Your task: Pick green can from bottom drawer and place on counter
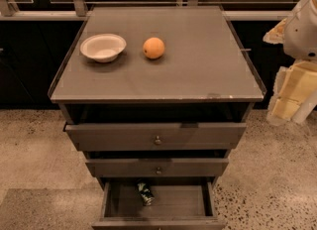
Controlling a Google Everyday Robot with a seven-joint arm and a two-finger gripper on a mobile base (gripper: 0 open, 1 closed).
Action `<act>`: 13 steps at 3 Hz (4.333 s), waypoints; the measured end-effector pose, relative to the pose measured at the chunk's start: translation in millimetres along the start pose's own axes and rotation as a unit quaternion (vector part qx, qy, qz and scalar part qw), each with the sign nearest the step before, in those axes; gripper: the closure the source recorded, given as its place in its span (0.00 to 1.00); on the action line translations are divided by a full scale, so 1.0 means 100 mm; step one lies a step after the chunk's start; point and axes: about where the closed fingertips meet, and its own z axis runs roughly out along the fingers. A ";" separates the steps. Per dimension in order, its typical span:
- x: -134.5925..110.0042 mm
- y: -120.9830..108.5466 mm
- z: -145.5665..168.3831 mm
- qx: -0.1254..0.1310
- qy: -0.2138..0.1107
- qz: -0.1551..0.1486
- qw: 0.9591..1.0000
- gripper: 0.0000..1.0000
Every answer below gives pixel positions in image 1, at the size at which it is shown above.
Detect grey bottom drawer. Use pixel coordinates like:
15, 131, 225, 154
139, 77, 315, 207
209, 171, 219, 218
92, 178, 225, 230

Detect grey drawer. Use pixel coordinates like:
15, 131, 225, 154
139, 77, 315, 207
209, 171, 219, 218
65, 123, 246, 152
92, 178, 225, 230
86, 158, 229, 177

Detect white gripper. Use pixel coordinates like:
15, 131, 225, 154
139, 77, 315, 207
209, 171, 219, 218
263, 19, 317, 126

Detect grey middle drawer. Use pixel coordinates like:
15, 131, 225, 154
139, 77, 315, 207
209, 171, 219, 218
86, 158, 229, 177

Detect white paper bowl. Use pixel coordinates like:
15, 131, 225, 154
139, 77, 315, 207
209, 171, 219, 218
80, 34, 127, 63

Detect green soda can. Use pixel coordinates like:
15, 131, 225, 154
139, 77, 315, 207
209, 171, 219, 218
137, 181, 155, 206

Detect grey top drawer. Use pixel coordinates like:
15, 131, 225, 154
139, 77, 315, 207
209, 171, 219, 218
65, 123, 246, 152

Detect orange fruit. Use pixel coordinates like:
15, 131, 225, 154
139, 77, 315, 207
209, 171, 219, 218
143, 38, 165, 59

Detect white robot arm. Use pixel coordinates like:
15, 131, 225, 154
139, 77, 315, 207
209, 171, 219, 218
263, 0, 317, 126

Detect grey drawer cabinet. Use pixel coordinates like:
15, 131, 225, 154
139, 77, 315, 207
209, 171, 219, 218
48, 5, 267, 230

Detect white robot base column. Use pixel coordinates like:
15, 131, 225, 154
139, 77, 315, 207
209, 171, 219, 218
292, 90, 317, 124

